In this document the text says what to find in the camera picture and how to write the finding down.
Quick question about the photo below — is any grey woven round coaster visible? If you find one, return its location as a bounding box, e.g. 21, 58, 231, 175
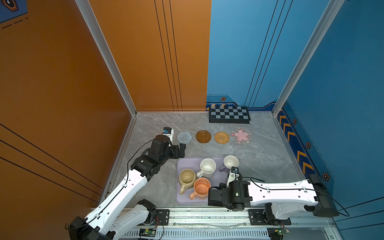
177, 132, 192, 144

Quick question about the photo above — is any purple white ceramic mug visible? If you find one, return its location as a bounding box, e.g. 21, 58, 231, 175
219, 155, 240, 173

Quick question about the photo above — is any yellow ceramic mug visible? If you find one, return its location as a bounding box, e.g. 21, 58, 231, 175
179, 169, 197, 195

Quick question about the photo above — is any brown wooden round coaster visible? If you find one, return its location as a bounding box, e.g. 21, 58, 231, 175
196, 130, 212, 144

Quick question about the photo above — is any woven rattan round coaster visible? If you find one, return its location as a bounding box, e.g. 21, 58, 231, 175
214, 132, 230, 144

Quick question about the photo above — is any pink cherry blossom coaster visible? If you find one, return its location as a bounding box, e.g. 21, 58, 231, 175
231, 128, 252, 144

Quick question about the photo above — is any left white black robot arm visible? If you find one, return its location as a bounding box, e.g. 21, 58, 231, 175
68, 134, 186, 240

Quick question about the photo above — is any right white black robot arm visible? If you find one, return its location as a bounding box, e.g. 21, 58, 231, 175
208, 175, 340, 224

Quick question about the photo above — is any orange ceramic mug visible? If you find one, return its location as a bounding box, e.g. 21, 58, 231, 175
189, 178, 211, 200

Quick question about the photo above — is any lavender rectangular tray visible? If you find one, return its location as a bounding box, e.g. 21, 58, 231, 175
176, 157, 229, 205

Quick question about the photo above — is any right small circuit board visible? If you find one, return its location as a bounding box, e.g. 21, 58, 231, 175
267, 229, 290, 240

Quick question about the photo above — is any black silver chessboard box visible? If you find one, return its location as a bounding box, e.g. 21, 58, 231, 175
209, 105, 251, 124

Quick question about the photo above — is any left green circuit board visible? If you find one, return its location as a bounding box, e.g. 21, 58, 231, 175
138, 229, 157, 240

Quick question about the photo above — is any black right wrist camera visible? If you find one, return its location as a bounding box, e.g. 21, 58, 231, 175
227, 167, 241, 188

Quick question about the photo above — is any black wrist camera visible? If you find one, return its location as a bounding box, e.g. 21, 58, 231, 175
227, 167, 241, 188
162, 127, 174, 142

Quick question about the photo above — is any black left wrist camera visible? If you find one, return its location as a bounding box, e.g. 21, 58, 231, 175
162, 127, 174, 142

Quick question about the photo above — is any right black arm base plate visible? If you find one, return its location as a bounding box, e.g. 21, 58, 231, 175
248, 209, 292, 226

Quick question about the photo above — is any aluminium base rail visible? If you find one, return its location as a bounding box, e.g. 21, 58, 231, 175
119, 207, 343, 240

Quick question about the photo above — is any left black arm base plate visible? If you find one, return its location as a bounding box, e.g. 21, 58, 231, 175
138, 209, 170, 227

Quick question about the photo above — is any aluminium corner post left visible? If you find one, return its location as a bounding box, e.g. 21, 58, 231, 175
75, 0, 137, 117

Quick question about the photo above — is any aluminium corner post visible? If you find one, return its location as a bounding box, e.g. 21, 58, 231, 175
75, 0, 137, 117
272, 0, 345, 117

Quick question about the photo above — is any aluminium corner post right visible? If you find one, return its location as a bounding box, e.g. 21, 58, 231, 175
272, 0, 345, 117

